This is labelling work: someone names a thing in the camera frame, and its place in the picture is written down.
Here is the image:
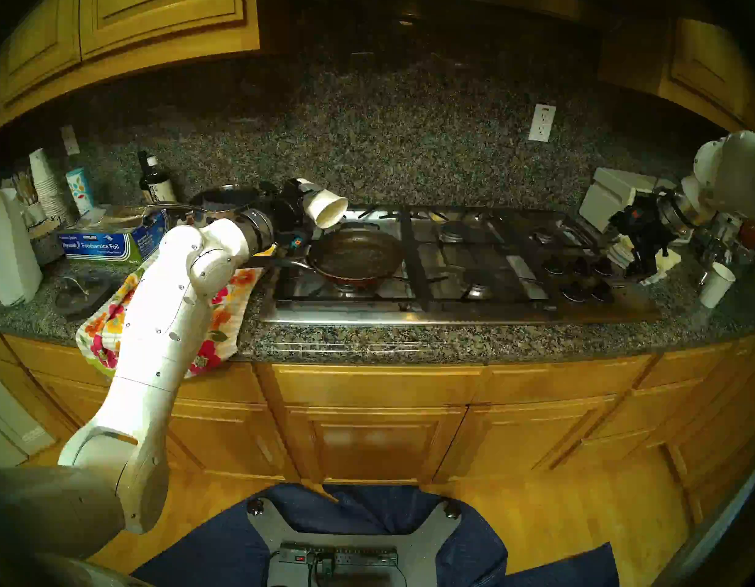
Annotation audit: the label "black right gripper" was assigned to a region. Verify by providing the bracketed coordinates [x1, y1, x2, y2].
[610, 198, 668, 281]

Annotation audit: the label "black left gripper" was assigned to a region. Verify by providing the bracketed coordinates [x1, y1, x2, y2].
[268, 177, 322, 248]

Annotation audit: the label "white paper cup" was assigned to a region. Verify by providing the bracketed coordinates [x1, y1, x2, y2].
[301, 179, 349, 229]
[698, 262, 736, 309]

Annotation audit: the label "stainless steel pot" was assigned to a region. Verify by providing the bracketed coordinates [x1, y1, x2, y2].
[146, 185, 263, 229]

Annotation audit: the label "black gas stove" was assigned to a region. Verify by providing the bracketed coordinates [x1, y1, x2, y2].
[259, 204, 662, 327]

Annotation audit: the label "leaf patterned blue cup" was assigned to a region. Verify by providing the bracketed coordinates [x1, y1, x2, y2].
[65, 167, 95, 213]

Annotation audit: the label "dark glass pot lid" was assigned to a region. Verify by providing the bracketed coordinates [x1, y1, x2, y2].
[50, 273, 118, 320]

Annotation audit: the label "white utensil holder cup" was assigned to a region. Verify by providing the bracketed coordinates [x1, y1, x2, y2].
[10, 170, 48, 226]

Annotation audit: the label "folded dishcloth stack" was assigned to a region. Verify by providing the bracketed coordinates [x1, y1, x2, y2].
[610, 234, 683, 285]

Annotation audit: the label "small black burner grate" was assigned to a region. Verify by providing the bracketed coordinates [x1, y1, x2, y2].
[515, 213, 601, 257]

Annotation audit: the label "white toaster oven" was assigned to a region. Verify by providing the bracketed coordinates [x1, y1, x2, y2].
[579, 167, 678, 232]

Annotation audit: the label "dark nonstick frying pan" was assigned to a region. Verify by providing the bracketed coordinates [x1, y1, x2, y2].
[273, 227, 406, 287]

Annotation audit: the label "large black burner grate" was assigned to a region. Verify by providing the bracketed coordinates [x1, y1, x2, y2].
[402, 207, 537, 305]
[273, 205, 424, 305]

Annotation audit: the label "dark bottle white cap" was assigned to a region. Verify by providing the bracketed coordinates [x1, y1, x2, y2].
[144, 156, 177, 202]

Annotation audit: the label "blue foil sheets box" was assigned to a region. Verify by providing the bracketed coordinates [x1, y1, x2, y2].
[58, 205, 170, 264]

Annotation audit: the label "wooden base cabinets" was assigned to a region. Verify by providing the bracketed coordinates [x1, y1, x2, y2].
[0, 326, 755, 525]

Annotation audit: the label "floral kitchen towel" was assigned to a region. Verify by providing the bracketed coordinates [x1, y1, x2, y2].
[76, 243, 277, 378]

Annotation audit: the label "stack of paper cups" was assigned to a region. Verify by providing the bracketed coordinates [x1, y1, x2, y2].
[28, 148, 69, 223]

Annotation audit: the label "dark patterned basket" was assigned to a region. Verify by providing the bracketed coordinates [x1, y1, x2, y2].
[29, 220, 65, 265]

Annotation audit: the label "white paper towel roll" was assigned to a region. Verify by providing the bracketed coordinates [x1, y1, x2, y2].
[0, 188, 43, 306]

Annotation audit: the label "grey power strip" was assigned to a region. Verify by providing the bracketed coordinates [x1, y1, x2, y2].
[278, 546, 399, 568]

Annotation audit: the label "blue blanket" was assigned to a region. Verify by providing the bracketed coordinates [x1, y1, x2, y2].
[130, 483, 620, 587]

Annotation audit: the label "white wall power outlet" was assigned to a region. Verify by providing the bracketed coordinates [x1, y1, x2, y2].
[528, 103, 557, 143]

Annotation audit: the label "wooden wall cabinet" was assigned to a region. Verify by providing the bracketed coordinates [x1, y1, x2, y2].
[0, 0, 262, 134]
[601, 17, 755, 134]

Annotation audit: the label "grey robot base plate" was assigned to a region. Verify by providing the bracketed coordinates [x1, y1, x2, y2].
[246, 497, 464, 587]

